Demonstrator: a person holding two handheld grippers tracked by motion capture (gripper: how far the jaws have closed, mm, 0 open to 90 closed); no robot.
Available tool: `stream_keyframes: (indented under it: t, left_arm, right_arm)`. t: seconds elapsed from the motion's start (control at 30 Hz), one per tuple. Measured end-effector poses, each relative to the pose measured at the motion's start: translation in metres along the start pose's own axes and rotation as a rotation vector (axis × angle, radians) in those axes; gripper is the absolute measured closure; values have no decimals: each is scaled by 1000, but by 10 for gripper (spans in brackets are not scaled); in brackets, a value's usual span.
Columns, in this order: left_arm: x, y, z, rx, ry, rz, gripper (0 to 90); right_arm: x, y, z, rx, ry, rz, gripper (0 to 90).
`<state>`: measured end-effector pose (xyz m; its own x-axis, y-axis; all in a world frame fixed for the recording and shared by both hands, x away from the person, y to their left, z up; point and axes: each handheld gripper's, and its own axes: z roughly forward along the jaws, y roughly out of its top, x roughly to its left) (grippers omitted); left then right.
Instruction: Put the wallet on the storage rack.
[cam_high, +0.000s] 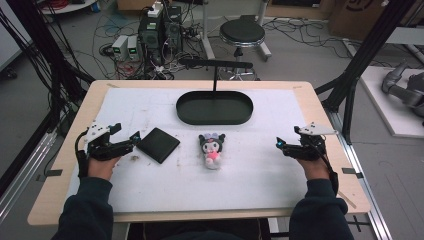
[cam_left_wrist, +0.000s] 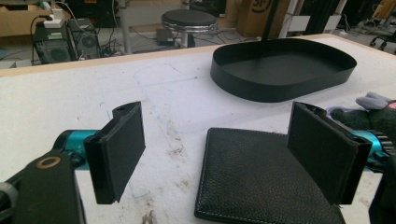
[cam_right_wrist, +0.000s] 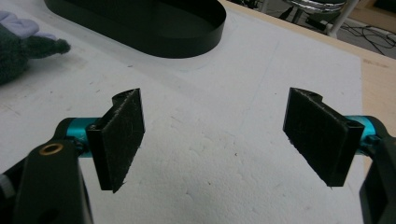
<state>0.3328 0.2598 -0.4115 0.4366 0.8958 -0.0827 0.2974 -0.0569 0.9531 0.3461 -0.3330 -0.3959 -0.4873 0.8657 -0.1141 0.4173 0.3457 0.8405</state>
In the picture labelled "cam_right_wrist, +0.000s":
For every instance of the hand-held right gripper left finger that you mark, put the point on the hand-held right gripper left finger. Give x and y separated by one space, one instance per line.
118 140

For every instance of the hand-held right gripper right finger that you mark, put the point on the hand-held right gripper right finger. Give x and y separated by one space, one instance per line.
320 137

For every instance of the black oval tray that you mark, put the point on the black oval tray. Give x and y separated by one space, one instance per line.
149 25

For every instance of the dark green plush toy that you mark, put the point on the dark green plush toy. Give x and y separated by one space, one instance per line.
21 53

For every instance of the white foam mat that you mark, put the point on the white foam mat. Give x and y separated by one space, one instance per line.
218 130

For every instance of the white metal stand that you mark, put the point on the white metal stand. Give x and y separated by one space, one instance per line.
341 17

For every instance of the chrome round base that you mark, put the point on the chrome round base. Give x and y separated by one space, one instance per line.
317 5

